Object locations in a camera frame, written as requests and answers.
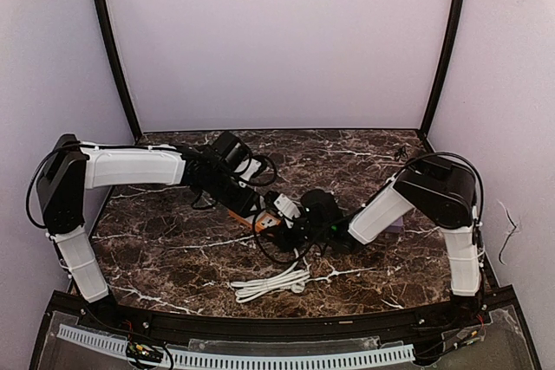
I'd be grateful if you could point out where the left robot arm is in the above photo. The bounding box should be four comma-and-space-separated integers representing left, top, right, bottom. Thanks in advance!
25, 132, 267, 303

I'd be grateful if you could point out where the left black frame post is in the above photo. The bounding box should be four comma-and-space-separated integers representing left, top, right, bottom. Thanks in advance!
94, 0, 143, 141

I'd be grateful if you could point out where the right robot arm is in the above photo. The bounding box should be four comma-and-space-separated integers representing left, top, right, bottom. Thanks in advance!
266, 152, 484, 297

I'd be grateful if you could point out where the purple power strip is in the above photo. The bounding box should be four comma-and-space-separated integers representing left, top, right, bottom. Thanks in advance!
385, 216, 404, 234

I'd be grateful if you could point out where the orange power strip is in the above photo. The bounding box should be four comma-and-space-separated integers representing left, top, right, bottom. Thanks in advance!
227, 209, 282, 233

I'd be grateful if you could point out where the black front rail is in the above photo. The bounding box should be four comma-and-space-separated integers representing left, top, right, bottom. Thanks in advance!
42, 285, 517, 345

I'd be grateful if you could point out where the white slotted cable duct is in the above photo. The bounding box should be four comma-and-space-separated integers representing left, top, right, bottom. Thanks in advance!
56, 324, 415, 369

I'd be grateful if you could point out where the black adapter with thin cable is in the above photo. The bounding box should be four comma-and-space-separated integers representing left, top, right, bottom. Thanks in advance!
394, 146, 408, 161

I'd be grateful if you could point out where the white coiled power cord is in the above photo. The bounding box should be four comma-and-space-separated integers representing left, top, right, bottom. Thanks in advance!
229, 248, 312, 304

